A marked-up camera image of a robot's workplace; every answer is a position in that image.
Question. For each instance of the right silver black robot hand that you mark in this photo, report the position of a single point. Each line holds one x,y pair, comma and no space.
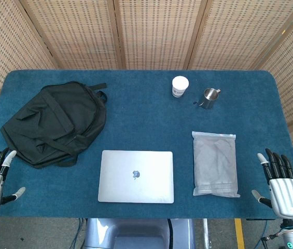
286,194

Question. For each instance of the silver laptop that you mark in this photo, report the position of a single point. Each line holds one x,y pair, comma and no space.
136,186

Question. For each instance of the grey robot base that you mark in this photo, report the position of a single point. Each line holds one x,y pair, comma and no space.
136,233

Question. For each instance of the white plastic pouch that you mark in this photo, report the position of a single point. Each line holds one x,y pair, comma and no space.
215,166

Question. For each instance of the metal table leg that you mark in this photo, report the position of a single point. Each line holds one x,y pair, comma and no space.
206,233

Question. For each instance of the black backpack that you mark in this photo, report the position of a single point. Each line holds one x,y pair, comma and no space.
55,122

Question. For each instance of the stainless steel mug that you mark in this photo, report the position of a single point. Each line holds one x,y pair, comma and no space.
208,101

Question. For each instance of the white paper cup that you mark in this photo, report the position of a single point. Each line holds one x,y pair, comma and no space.
180,86

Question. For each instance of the blue table cloth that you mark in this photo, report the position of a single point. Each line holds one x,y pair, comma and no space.
141,124

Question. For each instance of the bamboo folding screen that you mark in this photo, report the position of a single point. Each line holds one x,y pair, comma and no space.
156,31

